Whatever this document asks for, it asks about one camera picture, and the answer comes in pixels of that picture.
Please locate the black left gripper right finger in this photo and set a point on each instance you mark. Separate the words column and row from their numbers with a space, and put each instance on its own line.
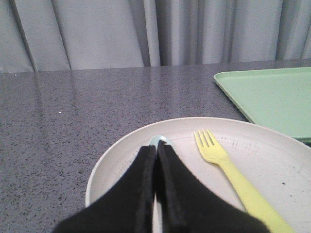
column 190, row 207

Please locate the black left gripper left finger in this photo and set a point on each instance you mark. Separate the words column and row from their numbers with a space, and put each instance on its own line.
column 127, row 207

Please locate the yellow plastic fork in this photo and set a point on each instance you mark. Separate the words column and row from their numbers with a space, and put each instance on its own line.
column 254, row 203

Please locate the white round plate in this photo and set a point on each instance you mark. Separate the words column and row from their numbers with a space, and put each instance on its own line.
column 277, row 165

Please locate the light blue plastic spoon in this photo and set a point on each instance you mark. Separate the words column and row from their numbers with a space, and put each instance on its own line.
column 157, row 224

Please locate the green rectangular tray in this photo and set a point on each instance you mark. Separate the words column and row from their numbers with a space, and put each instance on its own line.
column 279, row 99

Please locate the grey curtain backdrop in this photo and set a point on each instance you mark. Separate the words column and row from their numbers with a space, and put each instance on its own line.
column 50, row 35

